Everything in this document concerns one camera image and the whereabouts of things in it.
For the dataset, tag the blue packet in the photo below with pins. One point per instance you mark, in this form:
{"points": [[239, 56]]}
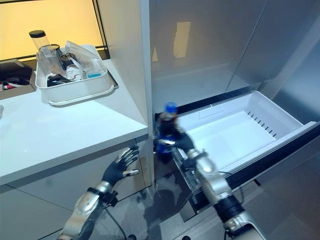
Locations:
{"points": [[93, 74]]}

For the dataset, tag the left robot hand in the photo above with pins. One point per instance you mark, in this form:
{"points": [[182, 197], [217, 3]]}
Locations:
{"points": [[115, 170]]}

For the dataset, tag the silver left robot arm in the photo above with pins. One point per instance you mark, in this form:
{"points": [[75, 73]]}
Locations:
{"points": [[82, 207]]}

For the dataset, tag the cola bottle with blue cap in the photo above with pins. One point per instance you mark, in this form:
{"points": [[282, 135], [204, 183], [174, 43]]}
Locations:
{"points": [[168, 130]]}

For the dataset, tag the clear plastic bag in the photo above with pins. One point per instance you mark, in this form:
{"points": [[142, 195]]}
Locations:
{"points": [[80, 56]]}

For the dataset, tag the clear canister with black lid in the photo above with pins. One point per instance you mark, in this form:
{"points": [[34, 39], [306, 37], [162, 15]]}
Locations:
{"points": [[38, 42]]}

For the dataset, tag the white refrigerator drawer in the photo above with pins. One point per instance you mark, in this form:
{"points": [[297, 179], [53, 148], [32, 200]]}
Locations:
{"points": [[237, 130]]}

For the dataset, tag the brown cardboard box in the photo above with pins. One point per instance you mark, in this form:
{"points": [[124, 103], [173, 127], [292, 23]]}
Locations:
{"points": [[15, 77]]}

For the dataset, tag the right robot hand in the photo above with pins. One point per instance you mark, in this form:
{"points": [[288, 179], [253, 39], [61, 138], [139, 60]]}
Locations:
{"points": [[183, 142]]}

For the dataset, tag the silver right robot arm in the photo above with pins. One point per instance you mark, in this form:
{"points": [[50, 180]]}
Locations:
{"points": [[222, 192]]}

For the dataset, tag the clear plastic cup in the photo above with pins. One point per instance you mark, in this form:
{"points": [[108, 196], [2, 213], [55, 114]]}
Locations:
{"points": [[48, 62]]}

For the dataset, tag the white counter cabinet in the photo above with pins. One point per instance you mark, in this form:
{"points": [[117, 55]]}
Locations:
{"points": [[62, 140]]}

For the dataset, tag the silver refrigerator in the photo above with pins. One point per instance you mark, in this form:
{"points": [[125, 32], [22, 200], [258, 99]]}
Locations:
{"points": [[232, 75]]}

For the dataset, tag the white plastic basin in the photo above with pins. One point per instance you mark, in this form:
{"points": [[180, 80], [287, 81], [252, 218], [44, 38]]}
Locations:
{"points": [[75, 85]]}

